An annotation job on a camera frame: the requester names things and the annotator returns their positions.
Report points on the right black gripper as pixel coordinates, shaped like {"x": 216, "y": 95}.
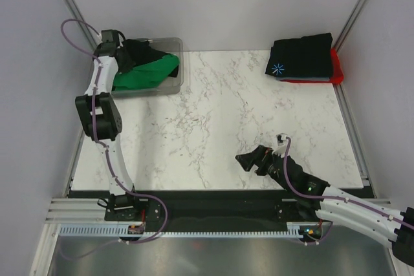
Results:
{"x": 247, "y": 159}

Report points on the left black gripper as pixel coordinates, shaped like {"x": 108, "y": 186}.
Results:
{"x": 121, "y": 48}

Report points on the green t shirt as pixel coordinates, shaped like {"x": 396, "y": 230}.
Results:
{"x": 146, "y": 76}

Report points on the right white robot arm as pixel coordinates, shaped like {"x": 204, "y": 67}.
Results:
{"x": 390, "y": 227}

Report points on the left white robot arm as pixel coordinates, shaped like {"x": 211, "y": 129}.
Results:
{"x": 102, "y": 122}

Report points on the crumpled black t shirt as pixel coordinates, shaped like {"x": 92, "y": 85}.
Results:
{"x": 141, "y": 53}

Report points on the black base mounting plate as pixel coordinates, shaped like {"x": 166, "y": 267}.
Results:
{"x": 214, "y": 210}

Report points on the clear plastic bin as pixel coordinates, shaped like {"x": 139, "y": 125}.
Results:
{"x": 170, "y": 85}

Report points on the folded black t shirt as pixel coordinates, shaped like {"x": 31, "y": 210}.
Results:
{"x": 305, "y": 56}

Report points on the folded red t shirt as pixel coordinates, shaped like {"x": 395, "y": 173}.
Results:
{"x": 336, "y": 78}

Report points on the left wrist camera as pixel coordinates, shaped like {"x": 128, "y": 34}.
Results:
{"x": 112, "y": 36}

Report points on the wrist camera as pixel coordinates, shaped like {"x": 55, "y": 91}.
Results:
{"x": 112, "y": 36}
{"x": 281, "y": 146}

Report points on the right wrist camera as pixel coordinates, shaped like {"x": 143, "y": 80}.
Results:
{"x": 281, "y": 146}

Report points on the left aluminium frame post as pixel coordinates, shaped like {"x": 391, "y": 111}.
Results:
{"x": 69, "y": 7}

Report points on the aluminium frame post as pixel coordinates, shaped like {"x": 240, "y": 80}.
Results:
{"x": 69, "y": 7}
{"x": 349, "y": 24}

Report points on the white slotted cable duct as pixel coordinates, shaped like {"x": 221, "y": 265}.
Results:
{"x": 290, "y": 231}

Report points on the right aluminium frame post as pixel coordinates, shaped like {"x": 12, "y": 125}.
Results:
{"x": 349, "y": 24}

